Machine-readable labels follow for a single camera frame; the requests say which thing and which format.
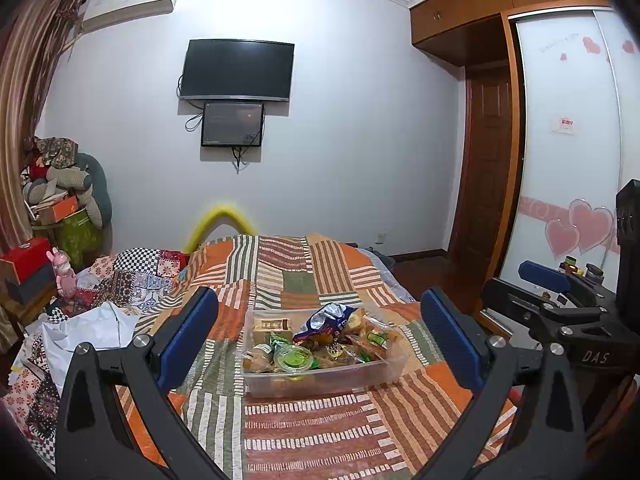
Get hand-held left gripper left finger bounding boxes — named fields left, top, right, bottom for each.
left=55, top=286, right=232, bottom=480

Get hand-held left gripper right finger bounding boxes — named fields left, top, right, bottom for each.
left=412, top=287, right=587, bottom=480

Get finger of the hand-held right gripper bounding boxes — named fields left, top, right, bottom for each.
left=519, top=260, right=619, bottom=311
left=479, top=277, right=619, bottom=350

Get clear plastic container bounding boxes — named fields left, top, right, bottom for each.
left=240, top=307, right=410, bottom=400

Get small jars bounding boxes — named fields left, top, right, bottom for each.
left=560, top=255, right=606, bottom=282

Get clear bun packet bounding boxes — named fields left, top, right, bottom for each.
left=242, top=342, right=276, bottom=374

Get clear snack packet green edge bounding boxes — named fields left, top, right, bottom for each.
left=350, top=320, right=401, bottom=362

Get checkered patchwork quilt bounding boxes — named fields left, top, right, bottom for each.
left=10, top=246, right=194, bottom=461

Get brown snack packet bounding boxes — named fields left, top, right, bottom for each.
left=252, top=317, right=294, bottom=349

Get grey bed sheet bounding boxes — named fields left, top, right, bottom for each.
left=357, top=247, right=419, bottom=306

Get white plastic bag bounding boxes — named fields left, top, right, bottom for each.
left=42, top=302, right=142, bottom=391

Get white sliding wardrobe door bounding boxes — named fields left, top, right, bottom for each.
left=500, top=7, right=640, bottom=311

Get green lidded jelly cup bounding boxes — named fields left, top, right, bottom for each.
left=272, top=345, right=315, bottom=374

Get brown wooden door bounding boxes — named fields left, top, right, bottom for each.
left=447, top=62, right=517, bottom=282

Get blue snack packet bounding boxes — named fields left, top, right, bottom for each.
left=292, top=303, right=359, bottom=345

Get yellow foam arch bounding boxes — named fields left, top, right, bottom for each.
left=182, top=201, right=257, bottom=256

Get pink toy rabbit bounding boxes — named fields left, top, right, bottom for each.
left=46, top=247, right=79, bottom=302

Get green gift bag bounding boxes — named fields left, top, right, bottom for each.
left=55, top=207, right=104, bottom=269

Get orange striped patchwork blanket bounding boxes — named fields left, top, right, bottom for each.
left=115, top=232, right=522, bottom=480

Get dark grey box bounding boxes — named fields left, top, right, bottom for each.
left=2, top=260, right=57, bottom=306

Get wooden nightstand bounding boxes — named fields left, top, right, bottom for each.
left=0, top=285, right=57, bottom=352

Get orange cardboard box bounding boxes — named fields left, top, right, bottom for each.
left=37, top=195, right=81, bottom=226

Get red box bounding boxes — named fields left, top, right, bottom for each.
left=0, top=237, right=54, bottom=279

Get patterned cushion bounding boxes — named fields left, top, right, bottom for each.
left=35, top=136, right=81, bottom=169

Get striped brown curtain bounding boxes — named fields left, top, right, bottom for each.
left=0, top=0, right=87, bottom=261

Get wooden upper wardrobe cabinet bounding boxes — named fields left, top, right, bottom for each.
left=409, top=0, right=614, bottom=67

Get white air conditioner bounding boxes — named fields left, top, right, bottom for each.
left=80, top=0, right=181, bottom=36

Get small black wall monitor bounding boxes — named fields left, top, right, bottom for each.
left=201, top=102, right=266, bottom=148

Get black wall television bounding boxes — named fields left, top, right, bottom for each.
left=179, top=38, right=295, bottom=102

